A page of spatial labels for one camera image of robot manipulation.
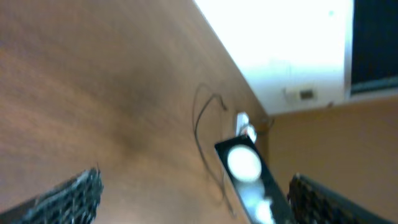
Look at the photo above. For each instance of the black smartphone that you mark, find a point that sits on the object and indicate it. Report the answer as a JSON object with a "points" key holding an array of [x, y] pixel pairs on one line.
{"points": [[259, 194]]}

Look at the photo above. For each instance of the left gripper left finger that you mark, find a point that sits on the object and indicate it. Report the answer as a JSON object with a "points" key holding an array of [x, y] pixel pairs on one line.
{"points": [[73, 201]]}

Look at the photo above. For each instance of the white power strip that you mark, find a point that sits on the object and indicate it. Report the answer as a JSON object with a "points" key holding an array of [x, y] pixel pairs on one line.
{"points": [[244, 127]]}

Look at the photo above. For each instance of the white wall socket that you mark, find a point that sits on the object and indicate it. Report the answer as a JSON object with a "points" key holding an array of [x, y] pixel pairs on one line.
{"points": [[295, 95]]}

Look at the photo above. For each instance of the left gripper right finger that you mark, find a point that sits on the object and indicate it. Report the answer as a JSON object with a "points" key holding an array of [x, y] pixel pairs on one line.
{"points": [[312, 202]]}

